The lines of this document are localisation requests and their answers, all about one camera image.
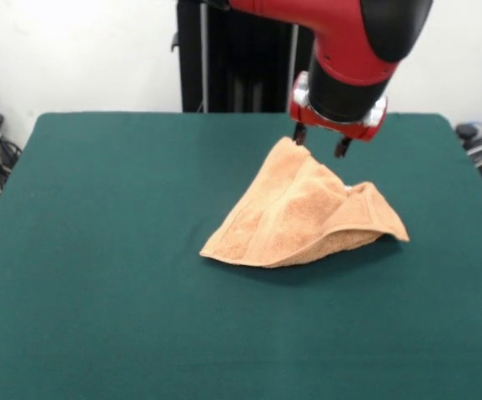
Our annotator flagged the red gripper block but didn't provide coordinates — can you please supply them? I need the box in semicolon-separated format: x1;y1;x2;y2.
289;71;389;159

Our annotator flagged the tan terry towel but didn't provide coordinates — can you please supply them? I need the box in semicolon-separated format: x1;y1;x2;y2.
198;136;411;270

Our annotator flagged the dark green table cloth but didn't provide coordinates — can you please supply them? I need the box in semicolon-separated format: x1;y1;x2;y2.
0;111;482;400

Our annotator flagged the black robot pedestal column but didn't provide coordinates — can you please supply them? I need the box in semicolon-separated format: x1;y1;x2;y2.
170;0;315;113

